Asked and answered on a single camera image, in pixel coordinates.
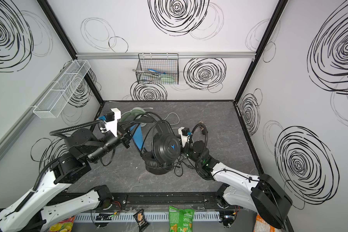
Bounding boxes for black blue headphones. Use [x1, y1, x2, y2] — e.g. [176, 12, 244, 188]
[130, 112, 182, 176]

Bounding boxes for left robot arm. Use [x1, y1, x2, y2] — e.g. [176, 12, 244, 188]
[0, 119, 133, 232]

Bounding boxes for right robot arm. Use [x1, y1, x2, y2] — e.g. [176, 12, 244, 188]
[177, 127, 293, 229]

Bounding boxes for mint green headphones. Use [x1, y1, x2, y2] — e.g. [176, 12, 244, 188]
[120, 107, 181, 128]

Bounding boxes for small brown bottle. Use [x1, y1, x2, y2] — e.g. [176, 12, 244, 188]
[199, 121, 208, 135]

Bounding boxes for small dark snack packet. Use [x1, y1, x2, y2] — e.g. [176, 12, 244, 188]
[133, 209, 149, 232]

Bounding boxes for green chips bag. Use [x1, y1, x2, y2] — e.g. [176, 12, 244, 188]
[169, 206, 195, 232]

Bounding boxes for Fox's fruits candy bag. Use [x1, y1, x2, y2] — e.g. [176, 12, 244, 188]
[48, 216, 75, 232]

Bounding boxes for orange snack bag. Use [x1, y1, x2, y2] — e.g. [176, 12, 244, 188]
[253, 221, 270, 232]

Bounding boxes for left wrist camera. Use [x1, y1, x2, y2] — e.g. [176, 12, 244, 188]
[98, 108, 121, 137]

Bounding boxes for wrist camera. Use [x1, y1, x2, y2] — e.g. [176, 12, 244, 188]
[98, 108, 121, 137]
[178, 127, 191, 148]

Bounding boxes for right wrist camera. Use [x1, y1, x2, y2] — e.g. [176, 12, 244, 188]
[178, 127, 191, 148]

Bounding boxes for black mounting rail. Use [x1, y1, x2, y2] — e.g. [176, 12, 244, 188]
[47, 191, 282, 210]

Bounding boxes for black wire basket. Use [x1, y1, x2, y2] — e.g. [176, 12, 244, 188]
[132, 53, 179, 85]

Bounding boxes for white wire shelf basket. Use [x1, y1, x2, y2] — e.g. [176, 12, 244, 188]
[33, 60, 90, 119]

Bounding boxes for white slotted cable duct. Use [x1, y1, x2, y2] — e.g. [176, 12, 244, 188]
[74, 212, 220, 223]

